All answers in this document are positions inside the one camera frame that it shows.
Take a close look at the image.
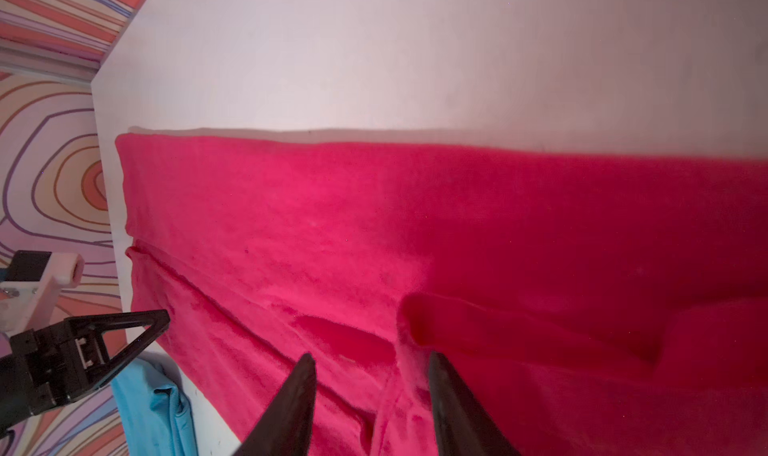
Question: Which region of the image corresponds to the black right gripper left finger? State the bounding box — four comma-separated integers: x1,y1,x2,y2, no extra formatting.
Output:
235,353,317,456

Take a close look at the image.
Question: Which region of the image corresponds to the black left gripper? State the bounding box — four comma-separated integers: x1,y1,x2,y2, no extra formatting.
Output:
0,308,172,439

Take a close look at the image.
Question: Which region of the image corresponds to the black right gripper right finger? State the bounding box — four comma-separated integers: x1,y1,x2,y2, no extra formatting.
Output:
428,352,520,456

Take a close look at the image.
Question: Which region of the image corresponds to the magenta t shirt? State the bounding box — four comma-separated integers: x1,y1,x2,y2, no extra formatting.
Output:
116,134,767,455

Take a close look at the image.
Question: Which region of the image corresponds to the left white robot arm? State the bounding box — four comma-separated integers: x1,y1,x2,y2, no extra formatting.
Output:
1,250,170,438

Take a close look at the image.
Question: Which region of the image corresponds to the folded teal t shirt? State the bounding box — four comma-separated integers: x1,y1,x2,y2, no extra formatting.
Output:
110,358,198,456

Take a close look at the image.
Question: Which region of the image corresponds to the aluminium frame profile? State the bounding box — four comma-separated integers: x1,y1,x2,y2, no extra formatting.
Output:
1,39,100,86

